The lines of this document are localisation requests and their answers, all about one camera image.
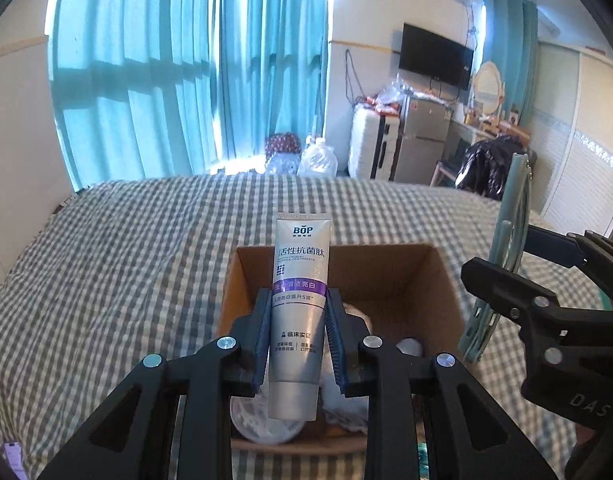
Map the pale green clothes hanger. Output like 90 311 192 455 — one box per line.
459 154 532 363

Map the silver toothpaste tube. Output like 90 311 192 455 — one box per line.
268 214 331 422

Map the brown cardboard box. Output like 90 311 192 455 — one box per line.
218 244 464 456

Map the black jacket on chair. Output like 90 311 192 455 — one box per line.
455 134 538 200

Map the white louvred wardrobe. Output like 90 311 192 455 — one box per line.
528 41 613 237

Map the white round lid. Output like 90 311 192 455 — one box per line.
229 394 305 445

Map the checkered bed sheet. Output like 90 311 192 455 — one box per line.
0 173 613 480

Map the oval vanity mirror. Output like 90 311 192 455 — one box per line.
471 61 504 116

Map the silver mini fridge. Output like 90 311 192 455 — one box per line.
392 96 452 185

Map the white suitcase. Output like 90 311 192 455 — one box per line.
348 106 400 181

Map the clear plastic bag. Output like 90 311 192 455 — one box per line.
298 136 338 178

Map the teal side curtain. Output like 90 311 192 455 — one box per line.
482 0 538 122

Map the dark red patterned bag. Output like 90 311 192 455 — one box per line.
264 132 302 162

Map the teal window curtain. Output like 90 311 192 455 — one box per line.
47 0 328 189

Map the black wall television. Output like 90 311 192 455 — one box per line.
399 24 475 90

